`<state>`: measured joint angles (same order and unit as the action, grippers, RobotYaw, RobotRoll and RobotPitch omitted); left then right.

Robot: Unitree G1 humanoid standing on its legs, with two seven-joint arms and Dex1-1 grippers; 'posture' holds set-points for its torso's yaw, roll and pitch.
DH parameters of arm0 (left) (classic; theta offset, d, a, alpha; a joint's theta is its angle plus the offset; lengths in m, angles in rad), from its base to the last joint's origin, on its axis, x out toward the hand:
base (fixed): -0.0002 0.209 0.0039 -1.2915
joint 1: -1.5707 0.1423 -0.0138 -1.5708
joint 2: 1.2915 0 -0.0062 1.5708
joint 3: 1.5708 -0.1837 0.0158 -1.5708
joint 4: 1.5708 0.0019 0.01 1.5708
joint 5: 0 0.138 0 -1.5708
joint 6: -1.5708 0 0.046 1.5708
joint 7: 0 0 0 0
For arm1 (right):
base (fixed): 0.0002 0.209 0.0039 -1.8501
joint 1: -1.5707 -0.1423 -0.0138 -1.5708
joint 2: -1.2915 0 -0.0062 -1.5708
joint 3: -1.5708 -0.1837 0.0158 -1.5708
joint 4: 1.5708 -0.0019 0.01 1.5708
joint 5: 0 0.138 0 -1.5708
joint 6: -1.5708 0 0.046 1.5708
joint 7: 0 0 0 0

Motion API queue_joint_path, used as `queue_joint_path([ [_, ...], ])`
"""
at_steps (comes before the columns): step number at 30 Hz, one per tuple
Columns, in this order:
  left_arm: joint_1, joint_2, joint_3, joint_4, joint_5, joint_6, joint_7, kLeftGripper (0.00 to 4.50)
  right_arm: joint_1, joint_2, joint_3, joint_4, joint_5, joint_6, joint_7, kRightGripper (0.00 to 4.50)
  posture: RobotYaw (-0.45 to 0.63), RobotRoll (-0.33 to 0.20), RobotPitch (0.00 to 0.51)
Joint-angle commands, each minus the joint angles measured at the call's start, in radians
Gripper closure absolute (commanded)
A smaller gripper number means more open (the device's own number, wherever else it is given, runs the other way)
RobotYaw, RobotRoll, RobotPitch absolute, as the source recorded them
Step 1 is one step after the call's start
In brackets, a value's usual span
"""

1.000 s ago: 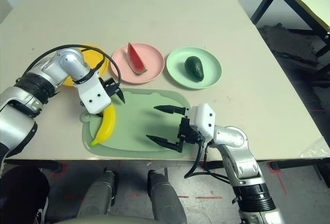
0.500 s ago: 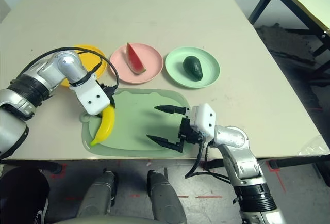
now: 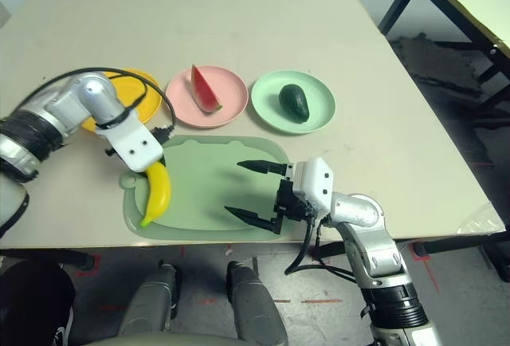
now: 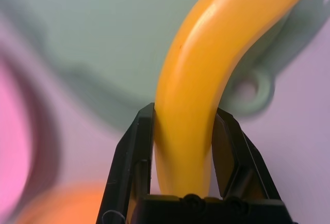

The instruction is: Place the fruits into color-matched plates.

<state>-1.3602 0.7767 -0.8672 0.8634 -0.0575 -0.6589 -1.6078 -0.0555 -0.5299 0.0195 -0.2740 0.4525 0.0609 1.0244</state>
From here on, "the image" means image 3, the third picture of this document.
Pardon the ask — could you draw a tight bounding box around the grey left robot leg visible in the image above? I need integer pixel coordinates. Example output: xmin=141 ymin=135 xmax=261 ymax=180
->
xmin=119 ymin=261 xmax=179 ymax=335

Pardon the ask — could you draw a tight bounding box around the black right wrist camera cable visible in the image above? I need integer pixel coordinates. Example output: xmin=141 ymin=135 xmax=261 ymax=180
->
xmin=284 ymin=218 xmax=359 ymax=283

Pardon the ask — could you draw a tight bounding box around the grey right robot leg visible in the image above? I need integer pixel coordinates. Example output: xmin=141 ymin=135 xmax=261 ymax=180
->
xmin=226 ymin=261 xmax=288 ymax=343

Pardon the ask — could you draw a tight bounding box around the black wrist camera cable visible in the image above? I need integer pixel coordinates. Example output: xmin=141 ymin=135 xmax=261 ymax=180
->
xmin=284 ymin=218 xmax=359 ymax=283
xmin=39 ymin=67 xmax=176 ymax=132

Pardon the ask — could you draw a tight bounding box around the black round stool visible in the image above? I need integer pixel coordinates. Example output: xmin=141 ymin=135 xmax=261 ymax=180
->
xmin=0 ymin=260 xmax=77 ymax=346

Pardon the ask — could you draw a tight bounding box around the yellow toy banana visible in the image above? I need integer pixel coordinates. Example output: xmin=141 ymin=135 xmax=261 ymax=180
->
xmin=139 ymin=160 xmax=172 ymax=228

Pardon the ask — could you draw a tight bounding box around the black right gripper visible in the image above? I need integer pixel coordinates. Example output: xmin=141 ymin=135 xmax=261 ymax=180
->
xmin=224 ymin=159 xmax=320 ymax=234

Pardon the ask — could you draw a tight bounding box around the black left wrist camera cable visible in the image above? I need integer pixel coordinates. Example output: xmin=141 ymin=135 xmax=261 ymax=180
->
xmin=39 ymin=67 xmax=176 ymax=132

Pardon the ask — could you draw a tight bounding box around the green cutting board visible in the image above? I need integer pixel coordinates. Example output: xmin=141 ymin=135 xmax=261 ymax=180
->
xmin=119 ymin=134 xmax=296 ymax=242

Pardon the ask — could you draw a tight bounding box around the dark green toy avocado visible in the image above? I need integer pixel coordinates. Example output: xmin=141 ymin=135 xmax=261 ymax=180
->
xmin=277 ymin=84 xmax=311 ymax=123

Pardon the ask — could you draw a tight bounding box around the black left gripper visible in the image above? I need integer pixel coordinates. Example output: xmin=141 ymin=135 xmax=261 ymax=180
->
xmin=154 ymin=125 xmax=173 ymax=144

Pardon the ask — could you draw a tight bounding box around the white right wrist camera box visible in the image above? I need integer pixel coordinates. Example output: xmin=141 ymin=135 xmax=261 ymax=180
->
xmin=292 ymin=157 xmax=336 ymax=208

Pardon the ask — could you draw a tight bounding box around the pink round plate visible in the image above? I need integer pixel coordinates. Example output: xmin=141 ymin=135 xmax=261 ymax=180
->
xmin=165 ymin=65 xmax=250 ymax=128

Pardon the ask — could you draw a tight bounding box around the yellow round plate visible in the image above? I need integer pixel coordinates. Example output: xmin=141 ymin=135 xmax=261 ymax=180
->
xmin=81 ymin=67 xmax=163 ymax=132

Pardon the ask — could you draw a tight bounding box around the grey robot leg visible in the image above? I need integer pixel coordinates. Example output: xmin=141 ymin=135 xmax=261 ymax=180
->
xmin=226 ymin=261 xmax=288 ymax=343
xmin=119 ymin=261 xmax=179 ymax=335

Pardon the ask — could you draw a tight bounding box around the mint green round plate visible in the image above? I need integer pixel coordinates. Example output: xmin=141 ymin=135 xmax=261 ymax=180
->
xmin=250 ymin=69 xmax=336 ymax=136

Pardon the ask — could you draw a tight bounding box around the grey robot torso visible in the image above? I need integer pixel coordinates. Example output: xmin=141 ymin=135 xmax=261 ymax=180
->
xmin=85 ymin=329 xmax=288 ymax=346

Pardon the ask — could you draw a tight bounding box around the red toy watermelon slice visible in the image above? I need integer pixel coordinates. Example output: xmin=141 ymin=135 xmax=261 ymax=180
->
xmin=190 ymin=64 xmax=223 ymax=116

